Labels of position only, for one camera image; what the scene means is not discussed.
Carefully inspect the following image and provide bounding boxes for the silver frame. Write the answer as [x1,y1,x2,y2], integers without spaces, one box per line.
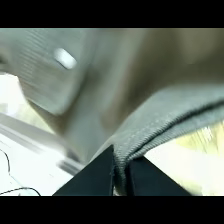
[0,112,84,176]

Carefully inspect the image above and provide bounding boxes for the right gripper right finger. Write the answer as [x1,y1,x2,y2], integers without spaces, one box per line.
[128,155,192,197]

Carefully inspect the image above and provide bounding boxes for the olive green pants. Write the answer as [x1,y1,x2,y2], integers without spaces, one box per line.
[0,28,224,197]

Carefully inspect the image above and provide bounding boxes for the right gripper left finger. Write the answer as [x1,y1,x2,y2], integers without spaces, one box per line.
[52,144,116,197]

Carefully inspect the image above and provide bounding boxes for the black cable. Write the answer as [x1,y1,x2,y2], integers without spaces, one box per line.
[0,148,42,197]

